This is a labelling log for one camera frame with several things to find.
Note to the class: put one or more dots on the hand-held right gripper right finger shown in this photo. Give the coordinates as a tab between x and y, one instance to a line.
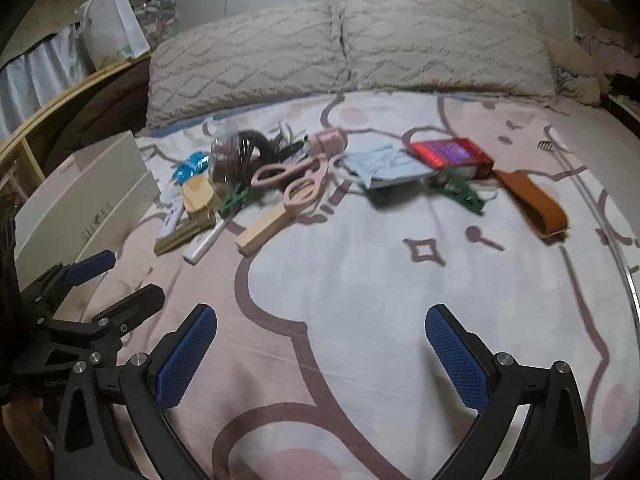
457	360

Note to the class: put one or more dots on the white rectangular case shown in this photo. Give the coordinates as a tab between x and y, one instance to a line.
170	216

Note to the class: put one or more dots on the white tube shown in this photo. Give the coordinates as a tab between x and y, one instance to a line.
205	242

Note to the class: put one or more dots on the wardrobe shelf cabinet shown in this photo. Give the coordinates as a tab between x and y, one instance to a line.
582	7

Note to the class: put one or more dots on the red box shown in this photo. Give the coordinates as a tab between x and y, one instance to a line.
450	155

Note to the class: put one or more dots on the white storage box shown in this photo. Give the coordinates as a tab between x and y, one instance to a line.
85	200

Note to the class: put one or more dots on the beige plush blanket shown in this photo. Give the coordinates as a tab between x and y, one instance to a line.
575	70

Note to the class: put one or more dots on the pile of pink clothes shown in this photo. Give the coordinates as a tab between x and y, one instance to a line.
610	45

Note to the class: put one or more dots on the pink scissors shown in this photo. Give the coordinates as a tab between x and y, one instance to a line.
290	182

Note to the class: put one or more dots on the person's left forearm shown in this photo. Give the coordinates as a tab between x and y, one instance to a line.
25	420

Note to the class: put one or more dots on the white shopping bag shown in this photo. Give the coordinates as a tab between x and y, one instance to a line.
112	22

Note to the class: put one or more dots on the metal back scratcher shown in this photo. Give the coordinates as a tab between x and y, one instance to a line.
602	199

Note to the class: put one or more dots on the grey curtain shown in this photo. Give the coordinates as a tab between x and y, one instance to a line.
40	75

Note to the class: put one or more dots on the doodle printed valance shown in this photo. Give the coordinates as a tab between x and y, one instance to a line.
50	15

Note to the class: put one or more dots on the textured beige pillow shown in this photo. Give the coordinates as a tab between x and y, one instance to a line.
440	45
245	55

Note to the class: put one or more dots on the brown quilt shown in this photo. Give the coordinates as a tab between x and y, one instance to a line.
100	105

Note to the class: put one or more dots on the clear bin of packets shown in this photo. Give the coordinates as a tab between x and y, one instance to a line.
160	15

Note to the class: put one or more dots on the wooden shelf rail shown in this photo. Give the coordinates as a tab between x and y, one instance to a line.
50	112

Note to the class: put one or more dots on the white blue packet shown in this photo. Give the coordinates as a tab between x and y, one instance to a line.
385	167

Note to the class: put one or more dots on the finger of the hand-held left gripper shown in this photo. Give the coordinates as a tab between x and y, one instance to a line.
135	304
90	266

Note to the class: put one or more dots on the long wooden block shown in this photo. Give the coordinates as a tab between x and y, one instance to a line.
265	230

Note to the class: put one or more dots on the green clip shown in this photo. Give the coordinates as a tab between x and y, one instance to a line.
460	192
235	201

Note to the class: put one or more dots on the small pink case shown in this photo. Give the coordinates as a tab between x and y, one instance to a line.
327	141

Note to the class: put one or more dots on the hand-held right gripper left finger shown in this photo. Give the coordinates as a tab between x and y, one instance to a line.
185	360

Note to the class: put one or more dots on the printed blanket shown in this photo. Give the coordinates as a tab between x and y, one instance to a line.
350	285

